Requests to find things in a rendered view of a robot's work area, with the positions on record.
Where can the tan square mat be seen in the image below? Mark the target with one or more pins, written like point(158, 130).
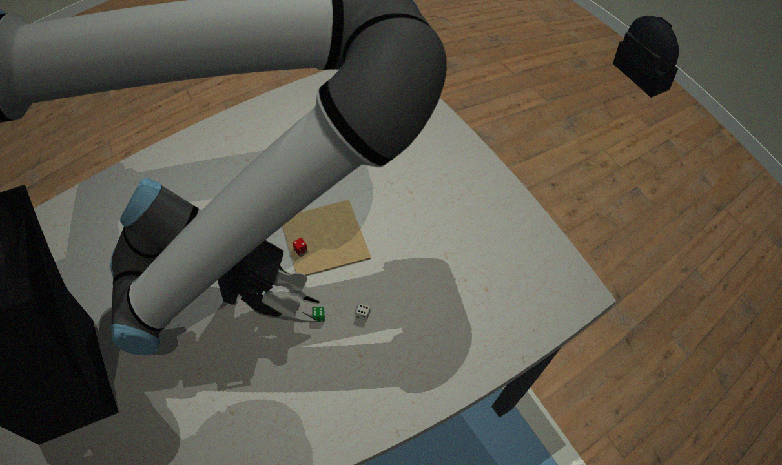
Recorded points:
point(332, 235)

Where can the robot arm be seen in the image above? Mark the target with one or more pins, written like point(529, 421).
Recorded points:
point(369, 112)

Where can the red die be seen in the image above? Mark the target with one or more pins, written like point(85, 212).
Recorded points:
point(299, 246)

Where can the green die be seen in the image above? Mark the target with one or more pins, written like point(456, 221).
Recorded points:
point(318, 314)

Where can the white die with black pips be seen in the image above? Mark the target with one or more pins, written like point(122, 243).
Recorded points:
point(363, 311)

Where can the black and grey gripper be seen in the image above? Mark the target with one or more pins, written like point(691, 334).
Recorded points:
point(261, 269)

